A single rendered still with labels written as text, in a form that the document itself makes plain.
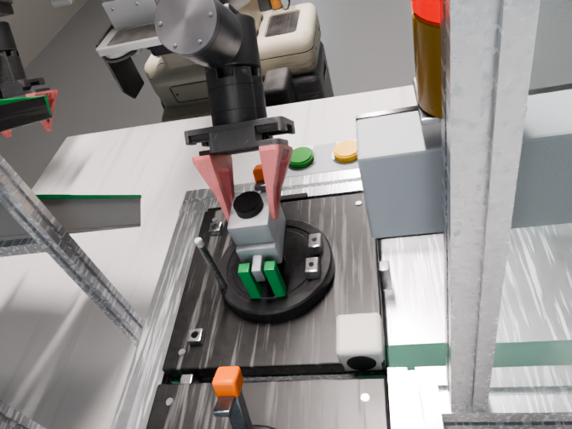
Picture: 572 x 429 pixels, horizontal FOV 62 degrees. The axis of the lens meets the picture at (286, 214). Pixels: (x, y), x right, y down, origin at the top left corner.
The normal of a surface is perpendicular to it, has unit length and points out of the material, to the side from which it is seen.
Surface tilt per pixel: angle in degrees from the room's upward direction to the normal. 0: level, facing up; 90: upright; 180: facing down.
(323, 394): 0
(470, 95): 90
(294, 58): 90
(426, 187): 90
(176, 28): 49
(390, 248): 0
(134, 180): 0
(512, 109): 90
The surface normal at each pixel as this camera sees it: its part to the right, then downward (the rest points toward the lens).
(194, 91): -0.07, 0.82
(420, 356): -0.24, -0.68
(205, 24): -0.26, 0.11
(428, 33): -0.80, 0.55
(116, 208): 0.94, 0.02
